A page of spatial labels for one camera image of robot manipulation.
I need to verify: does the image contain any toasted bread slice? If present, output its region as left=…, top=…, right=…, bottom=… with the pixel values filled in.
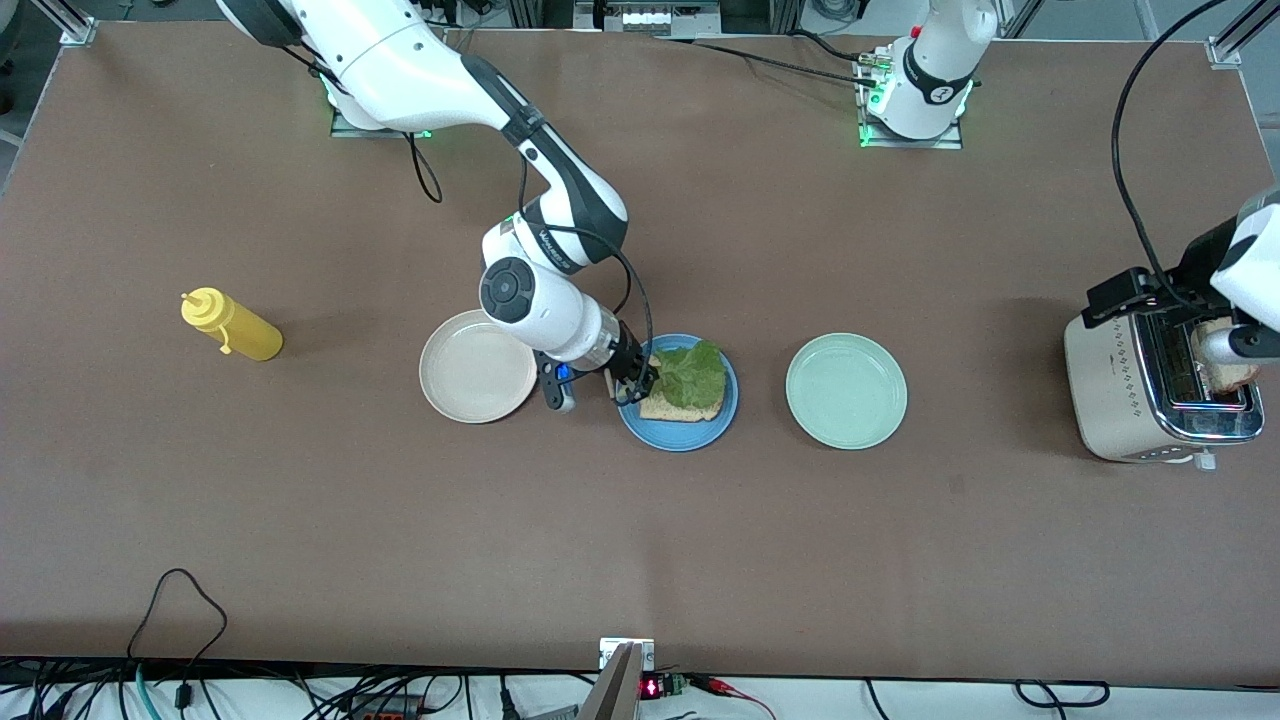
left=1190, top=318, right=1263, bottom=393
left=630, top=345, right=726, bottom=424

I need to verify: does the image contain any green lettuce leaf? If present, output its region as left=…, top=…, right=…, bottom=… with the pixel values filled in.
left=652, top=340, right=728, bottom=410

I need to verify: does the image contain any yellow mustard squeeze bottle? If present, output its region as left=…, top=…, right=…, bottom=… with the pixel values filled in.
left=181, top=288, right=284, bottom=362

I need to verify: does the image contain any blue round plate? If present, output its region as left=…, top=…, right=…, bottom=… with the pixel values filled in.
left=615, top=333, right=740, bottom=453

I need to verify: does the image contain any beige round plate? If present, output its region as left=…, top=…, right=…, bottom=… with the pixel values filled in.
left=419, top=309, right=541, bottom=424

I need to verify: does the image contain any pale green round plate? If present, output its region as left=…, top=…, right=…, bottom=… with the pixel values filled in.
left=785, top=332, right=909, bottom=451

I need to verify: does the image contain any cream two-slot toaster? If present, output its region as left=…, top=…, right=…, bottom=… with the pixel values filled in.
left=1063, top=277, right=1266, bottom=471

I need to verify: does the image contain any white power strip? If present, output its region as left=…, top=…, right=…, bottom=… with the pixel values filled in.
left=597, top=3, right=721, bottom=37

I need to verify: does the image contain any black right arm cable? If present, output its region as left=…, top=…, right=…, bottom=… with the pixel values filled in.
left=405, top=130, right=657, bottom=406

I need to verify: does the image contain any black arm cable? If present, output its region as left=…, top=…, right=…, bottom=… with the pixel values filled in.
left=1112, top=0, right=1231, bottom=301
left=405, top=130, right=657, bottom=406

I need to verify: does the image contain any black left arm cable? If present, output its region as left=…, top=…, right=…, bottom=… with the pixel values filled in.
left=1112, top=0, right=1231, bottom=301

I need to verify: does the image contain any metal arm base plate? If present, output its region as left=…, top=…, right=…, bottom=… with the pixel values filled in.
left=330, top=100, right=433, bottom=139
left=857, top=50, right=964, bottom=151

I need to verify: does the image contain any grey metal camera mount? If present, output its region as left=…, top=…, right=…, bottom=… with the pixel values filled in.
left=598, top=637, right=656, bottom=720

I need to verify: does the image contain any thin red wire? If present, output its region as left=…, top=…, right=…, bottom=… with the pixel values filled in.
left=690, top=676, right=776, bottom=720

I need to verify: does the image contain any black cable across table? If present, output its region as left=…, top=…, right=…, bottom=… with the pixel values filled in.
left=650, top=36, right=881, bottom=87

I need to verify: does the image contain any thin black looped cable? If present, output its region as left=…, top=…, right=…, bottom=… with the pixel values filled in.
left=127, top=568, right=229, bottom=691

